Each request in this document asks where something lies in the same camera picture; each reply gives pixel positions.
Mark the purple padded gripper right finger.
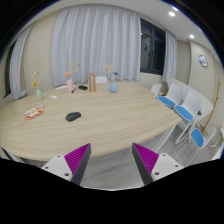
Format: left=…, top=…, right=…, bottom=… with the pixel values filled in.
left=132, top=143, right=182, bottom=185

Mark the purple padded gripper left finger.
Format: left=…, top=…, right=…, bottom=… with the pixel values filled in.
left=42, top=143, right=91, bottom=185

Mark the black computer mouse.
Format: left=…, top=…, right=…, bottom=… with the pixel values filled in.
left=65, top=112, right=81, bottom=122

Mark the white chair blue seat near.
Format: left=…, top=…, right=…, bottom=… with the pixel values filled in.
left=174, top=128, right=217, bottom=164

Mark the white chair blue seat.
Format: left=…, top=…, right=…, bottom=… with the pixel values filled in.
left=174, top=91, right=201, bottom=144
left=157, top=84, right=183, bottom=108
left=174, top=128, right=217, bottom=164

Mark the white chair blue seat middle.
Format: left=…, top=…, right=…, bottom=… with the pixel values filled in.
left=174, top=91, right=201, bottom=144

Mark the white chair blue seat far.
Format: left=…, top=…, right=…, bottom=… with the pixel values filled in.
left=157, top=84, right=183, bottom=108

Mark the white chair far right corner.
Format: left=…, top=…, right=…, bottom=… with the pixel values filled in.
left=151, top=84, right=161, bottom=97

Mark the green vase with flowers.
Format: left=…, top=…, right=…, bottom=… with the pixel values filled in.
left=31, top=71, right=43, bottom=101

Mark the pink vase with flowers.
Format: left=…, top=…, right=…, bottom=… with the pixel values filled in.
left=64, top=61, right=80, bottom=93

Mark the blue vase with flowers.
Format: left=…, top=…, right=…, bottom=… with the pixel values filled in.
left=105, top=63, right=118, bottom=93

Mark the white chair behind table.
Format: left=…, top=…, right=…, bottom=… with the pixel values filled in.
left=95, top=76, right=108, bottom=84

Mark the wooden coat stand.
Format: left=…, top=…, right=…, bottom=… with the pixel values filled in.
left=199, top=78, right=222, bottom=136

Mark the white curtain right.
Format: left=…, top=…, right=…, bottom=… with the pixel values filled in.
left=162, top=32, right=177, bottom=83

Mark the white curtain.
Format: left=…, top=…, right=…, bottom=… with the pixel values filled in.
left=51, top=5, right=141, bottom=86
left=162, top=32, right=177, bottom=83
left=9, top=25, right=33, bottom=100

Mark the white curtain left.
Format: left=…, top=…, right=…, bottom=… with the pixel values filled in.
left=9, top=25, right=33, bottom=100

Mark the dark window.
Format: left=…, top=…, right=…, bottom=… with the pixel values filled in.
left=140, top=19, right=166, bottom=75

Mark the white curtain centre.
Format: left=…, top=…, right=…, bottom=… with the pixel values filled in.
left=51, top=5, right=141, bottom=86

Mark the round wall clock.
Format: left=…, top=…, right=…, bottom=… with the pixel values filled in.
left=198, top=55, right=208, bottom=67

